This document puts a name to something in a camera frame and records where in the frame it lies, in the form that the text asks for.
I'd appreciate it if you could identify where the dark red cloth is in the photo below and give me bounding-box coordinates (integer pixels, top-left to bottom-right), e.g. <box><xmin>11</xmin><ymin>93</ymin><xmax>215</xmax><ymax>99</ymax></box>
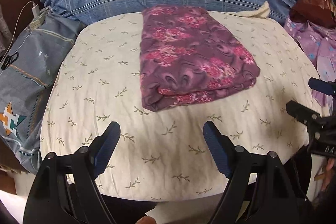
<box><xmin>289</xmin><ymin>0</ymin><xmax>335</xmax><ymax>28</ymax></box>

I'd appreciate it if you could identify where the cream leaf-print pillow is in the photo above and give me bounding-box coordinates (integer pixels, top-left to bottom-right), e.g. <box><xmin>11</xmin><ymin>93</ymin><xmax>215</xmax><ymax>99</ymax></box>
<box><xmin>40</xmin><ymin>4</ymin><xmax>330</xmax><ymax>201</ymax></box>

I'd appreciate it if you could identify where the white charger with cable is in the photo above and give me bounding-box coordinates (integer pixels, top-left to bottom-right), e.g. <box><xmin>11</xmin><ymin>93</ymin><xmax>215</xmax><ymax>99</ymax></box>
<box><xmin>1</xmin><ymin>1</ymin><xmax>39</xmax><ymax>64</ymax></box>

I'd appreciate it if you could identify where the purple pink floral garment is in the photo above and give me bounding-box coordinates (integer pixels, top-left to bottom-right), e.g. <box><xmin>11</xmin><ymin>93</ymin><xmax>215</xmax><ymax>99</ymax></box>
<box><xmin>139</xmin><ymin>5</ymin><xmax>260</xmax><ymax>112</ymax></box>

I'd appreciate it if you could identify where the black binder clip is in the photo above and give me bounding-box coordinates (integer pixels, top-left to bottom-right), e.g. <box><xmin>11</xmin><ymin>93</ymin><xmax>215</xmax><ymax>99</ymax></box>
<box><xmin>1</xmin><ymin>52</ymin><xmax>19</xmax><ymax>71</ymax></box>

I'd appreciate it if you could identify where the lilac floral garment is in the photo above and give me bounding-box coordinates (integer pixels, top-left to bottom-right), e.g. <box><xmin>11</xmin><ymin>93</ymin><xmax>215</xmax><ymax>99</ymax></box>
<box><xmin>283</xmin><ymin>16</ymin><xmax>336</xmax><ymax>109</ymax></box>

